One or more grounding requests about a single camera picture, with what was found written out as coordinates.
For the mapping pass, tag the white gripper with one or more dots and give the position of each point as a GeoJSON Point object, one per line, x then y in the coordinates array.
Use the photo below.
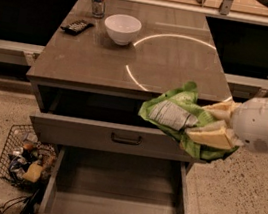
{"type": "Point", "coordinates": [255, 122]}

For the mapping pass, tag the green jalapeno chip bag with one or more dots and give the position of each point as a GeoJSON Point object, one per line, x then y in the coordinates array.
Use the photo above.
{"type": "Point", "coordinates": [176, 110]}

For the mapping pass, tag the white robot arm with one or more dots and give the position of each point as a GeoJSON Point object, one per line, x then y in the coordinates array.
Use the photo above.
{"type": "Point", "coordinates": [238, 124]}

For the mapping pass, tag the middle open drawer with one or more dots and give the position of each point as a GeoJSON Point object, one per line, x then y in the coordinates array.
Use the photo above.
{"type": "Point", "coordinates": [97, 182]}

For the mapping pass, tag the open drawer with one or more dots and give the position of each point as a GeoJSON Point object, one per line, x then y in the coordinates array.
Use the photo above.
{"type": "Point", "coordinates": [86, 120]}
{"type": "Point", "coordinates": [97, 182]}

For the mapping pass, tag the grey drawer cabinet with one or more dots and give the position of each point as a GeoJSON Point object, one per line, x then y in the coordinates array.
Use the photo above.
{"type": "Point", "coordinates": [174, 47]}

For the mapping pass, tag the upper open drawer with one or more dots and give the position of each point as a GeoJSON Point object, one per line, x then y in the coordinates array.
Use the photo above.
{"type": "Point", "coordinates": [86, 120]}

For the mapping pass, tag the white ceramic bowl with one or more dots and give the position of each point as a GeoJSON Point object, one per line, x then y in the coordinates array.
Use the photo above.
{"type": "Point", "coordinates": [122, 29]}

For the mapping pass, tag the black snack bar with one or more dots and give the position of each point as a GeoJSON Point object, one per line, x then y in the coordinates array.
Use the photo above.
{"type": "Point", "coordinates": [76, 27]}

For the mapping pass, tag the yellow sponge in basket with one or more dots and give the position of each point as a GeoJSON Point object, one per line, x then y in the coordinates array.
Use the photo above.
{"type": "Point", "coordinates": [33, 173]}

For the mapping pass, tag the black drawer handle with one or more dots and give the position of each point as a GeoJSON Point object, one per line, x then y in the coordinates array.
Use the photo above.
{"type": "Point", "coordinates": [120, 139]}

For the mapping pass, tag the black wire basket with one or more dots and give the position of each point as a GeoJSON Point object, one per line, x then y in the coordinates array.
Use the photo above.
{"type": "Point", "coordinates": [22, 148]}

